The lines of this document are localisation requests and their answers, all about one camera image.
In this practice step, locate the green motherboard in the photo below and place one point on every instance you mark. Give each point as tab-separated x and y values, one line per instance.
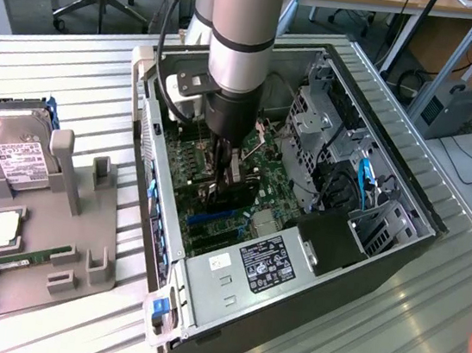
278	182

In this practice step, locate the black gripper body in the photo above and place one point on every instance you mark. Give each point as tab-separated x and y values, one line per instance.
231	115

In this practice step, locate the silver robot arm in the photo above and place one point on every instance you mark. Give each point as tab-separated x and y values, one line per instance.
244	12

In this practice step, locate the black office chair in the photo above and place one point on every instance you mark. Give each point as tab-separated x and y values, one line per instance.
104	4
353	15

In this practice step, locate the graphics card with black fan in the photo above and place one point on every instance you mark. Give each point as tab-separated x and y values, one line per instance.
237	198

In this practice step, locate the silver chipset heatsink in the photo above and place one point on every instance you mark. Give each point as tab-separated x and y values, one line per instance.
264	224

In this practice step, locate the black plastic shroud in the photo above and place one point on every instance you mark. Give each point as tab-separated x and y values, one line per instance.
331	245

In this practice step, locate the open dark PC case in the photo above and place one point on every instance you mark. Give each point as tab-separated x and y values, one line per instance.
329	324

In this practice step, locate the black slanted pole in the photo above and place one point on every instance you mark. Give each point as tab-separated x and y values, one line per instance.
412	30

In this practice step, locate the silver hard disk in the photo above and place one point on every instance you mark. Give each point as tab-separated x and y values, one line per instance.
18	148

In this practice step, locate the grey perforated disk bay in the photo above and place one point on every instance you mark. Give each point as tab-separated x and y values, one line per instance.
380	235

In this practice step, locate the grey power supply unit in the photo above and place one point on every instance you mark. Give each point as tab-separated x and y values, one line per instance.
219	300

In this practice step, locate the blue expansion slot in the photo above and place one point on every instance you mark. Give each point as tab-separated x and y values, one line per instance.
213	216

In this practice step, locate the blue case latch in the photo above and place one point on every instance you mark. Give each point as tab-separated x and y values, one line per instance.
159	308

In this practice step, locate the metal socket cover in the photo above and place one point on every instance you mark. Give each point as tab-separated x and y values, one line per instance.
258	142

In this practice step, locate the silver CPU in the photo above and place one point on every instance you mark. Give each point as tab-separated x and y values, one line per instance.
0	230

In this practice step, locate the grey metal drive cage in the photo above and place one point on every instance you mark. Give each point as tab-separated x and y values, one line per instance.
312	125

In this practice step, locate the green RAM stick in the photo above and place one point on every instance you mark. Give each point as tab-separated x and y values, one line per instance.
49	254

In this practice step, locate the grey parts rack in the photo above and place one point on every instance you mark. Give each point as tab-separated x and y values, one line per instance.
37	229

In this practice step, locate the long black expansion slot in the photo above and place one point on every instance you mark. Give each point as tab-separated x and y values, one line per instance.
213	246
211	234

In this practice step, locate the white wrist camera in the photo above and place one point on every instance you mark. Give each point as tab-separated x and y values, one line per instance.
181	99

